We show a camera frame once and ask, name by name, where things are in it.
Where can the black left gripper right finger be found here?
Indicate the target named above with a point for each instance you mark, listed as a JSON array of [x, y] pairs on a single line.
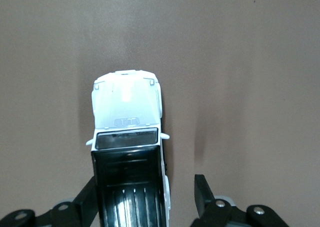
[[215, 212]]

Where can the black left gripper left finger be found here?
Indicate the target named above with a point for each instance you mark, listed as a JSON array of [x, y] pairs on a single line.
[[62, 212]]

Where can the white jeep toy black roof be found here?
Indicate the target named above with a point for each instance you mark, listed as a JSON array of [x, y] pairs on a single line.
[[125, 99]]

